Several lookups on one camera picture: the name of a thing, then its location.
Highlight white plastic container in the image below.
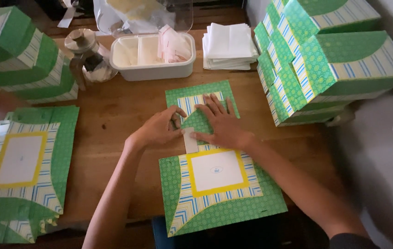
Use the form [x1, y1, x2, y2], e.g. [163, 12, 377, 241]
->
[109, 32, 197, 82]

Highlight person's right hand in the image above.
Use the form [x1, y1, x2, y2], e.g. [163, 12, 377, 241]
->
[182, 93, 256, 150]

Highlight person's left hand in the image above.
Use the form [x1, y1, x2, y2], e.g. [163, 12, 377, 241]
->
[127, 105, 188, 149]

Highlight stack of folded green boxes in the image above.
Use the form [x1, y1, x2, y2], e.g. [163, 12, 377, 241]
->
[253, 0, 393, 127]

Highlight glass jar with metal lid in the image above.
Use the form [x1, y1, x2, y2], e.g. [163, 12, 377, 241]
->
[64, 28, 118, 91]

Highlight white paper strip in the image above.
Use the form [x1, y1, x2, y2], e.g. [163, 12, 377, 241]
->
[57, 0, 77, 29]

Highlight green patterned box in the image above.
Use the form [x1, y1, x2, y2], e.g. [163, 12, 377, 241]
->
[158, 80, 289, 238]
[26, 82, 79, 105]
[0, 52, 77, 101]
[0, 6, 37, 67]
[0, 29, 59, 88]

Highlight stack of white paper sheets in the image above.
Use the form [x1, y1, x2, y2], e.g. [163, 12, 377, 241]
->
[202, 22, 260, 71]

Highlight pile of flat green cardboards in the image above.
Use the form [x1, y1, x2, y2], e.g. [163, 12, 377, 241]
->
[0, 105, 80, 244]

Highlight white paper packets with red print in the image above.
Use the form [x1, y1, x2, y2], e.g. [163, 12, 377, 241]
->
[157, 24, 192, 64]

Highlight clear plastic container lid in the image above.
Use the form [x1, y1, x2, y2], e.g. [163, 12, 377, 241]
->
[92, 0, 194, 39]

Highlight folded green patterned box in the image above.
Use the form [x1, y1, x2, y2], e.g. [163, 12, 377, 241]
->
[0, 29, 59, 88]
[0, 52, 77, 101]
[0, 6, 37, 67]
[26, 82, 79, 105]

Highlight person's dark sleeve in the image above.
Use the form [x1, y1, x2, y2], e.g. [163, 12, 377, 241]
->
[329, 233, 381, 249]

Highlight person's blue trousers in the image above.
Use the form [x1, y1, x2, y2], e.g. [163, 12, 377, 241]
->
[151, 216, 183, 249]

